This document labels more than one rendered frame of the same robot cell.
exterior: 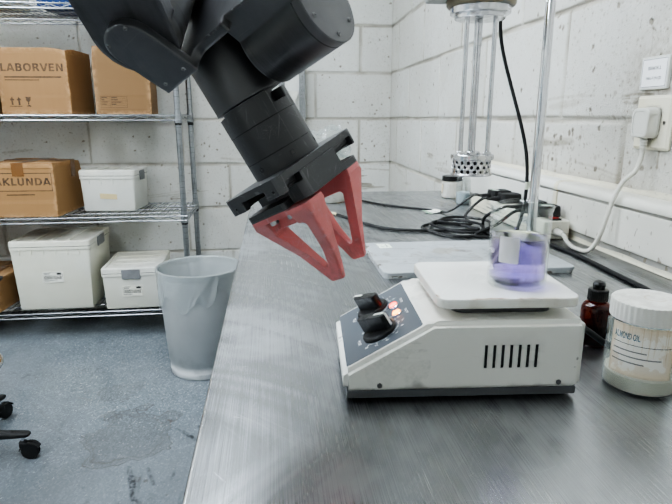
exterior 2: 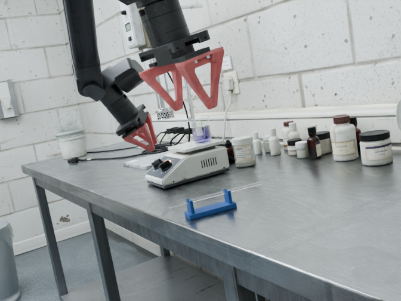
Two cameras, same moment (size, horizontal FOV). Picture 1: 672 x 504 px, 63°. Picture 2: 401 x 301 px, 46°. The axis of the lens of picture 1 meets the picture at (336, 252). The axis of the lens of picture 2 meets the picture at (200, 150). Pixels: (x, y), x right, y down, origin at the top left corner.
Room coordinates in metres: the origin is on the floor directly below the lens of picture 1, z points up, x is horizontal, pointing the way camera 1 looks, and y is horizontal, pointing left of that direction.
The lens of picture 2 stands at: (-0.69, 0.35, 1.01)
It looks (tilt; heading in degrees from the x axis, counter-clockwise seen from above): 9 degrees down; 337
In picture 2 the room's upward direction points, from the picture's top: 10 degrees counter-clockwise
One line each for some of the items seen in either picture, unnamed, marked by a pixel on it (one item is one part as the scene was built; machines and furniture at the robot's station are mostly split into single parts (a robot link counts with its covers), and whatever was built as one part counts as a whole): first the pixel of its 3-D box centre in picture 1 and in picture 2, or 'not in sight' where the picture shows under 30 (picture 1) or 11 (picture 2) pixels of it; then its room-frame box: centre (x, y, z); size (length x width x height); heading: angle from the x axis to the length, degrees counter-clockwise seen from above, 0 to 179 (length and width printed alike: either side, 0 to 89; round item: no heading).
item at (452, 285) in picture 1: (488, 282); (194, 145); (0.48, -0.14, 0.83); 0.12 x 0.12 x 0.01; 3
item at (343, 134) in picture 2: not in sight; (344, 137); (0.23, -0.43, 0.80); 0.06 x 0.06 x 0.11
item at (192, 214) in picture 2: not in sight; (209, 203); (0.13, 0.00, 0.77); 0.10 x 0.03 x 0.04; 85
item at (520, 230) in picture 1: (518, 242); (200, 129); (0.47, -0.16, 0.87); 0.06 x 0.05 x 0.08; 172
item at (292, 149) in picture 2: not in sight; (295, 147); (0.42, -0.42, 0.77); 0.04 x 0.04 x 0.04
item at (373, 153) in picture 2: not in sight; (375, 147); (0.12, -0.43, 0.79); 0.07 x 0.07 x 0.07
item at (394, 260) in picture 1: (460, 256); (170, 156); (0.89, -0.21, 0.76); 0.30 x 0.20 x 0.01; 97
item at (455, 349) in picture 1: (458, 327); (189, 162); (0.48, -0.11, 0.79); 0.22 x 0.13 x 0.08; 93
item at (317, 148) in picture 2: not in sight; (313, 143); (0.32, -0.41, 0.79); 0.03 x 0.03 x 0.08
